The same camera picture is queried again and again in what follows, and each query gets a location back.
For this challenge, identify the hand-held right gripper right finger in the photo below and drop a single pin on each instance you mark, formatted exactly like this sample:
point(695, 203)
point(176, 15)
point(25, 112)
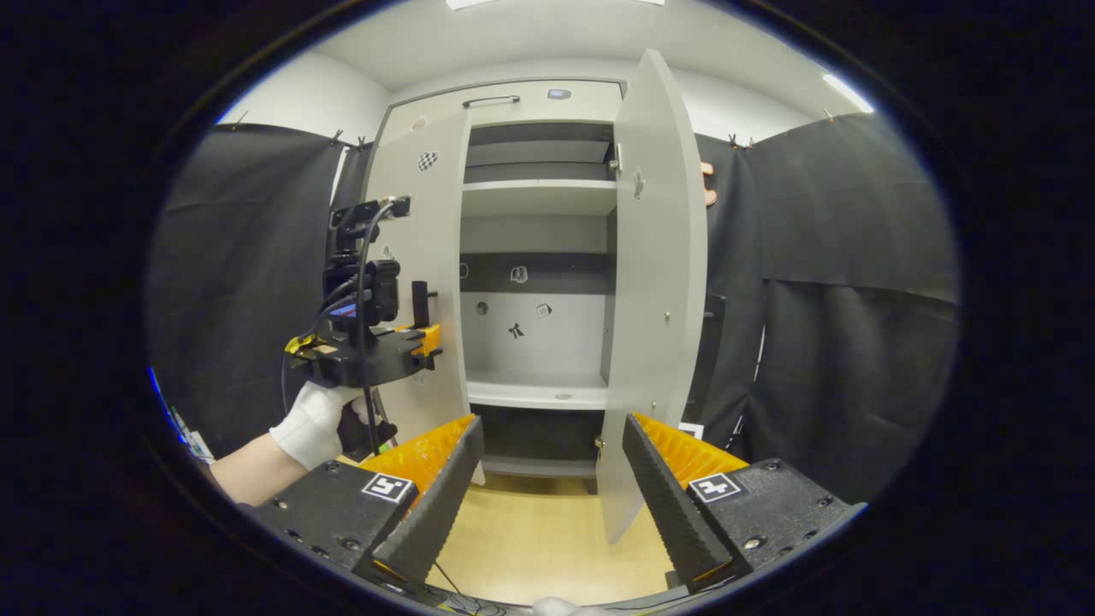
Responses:
point(663, 505)

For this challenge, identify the grey cabinet drawer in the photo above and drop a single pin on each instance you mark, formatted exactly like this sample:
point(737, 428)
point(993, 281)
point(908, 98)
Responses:
point(547, 107)

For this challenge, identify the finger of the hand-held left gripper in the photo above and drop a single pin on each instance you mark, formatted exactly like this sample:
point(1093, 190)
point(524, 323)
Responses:
point(429, 338)

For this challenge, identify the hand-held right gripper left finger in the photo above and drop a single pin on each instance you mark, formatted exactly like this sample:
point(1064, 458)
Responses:
point(445, 505)

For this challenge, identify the grey cabinet door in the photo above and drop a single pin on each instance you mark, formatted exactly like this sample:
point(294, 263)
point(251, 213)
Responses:
point(432, 231)
point(654, 257)

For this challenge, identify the grey double-door shoe cabinet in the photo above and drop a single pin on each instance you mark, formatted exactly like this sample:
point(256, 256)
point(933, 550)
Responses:
point(539, 197)

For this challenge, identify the black backdrop cloth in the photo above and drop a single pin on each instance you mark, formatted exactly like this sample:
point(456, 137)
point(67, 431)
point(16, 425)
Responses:
point(855, 257)

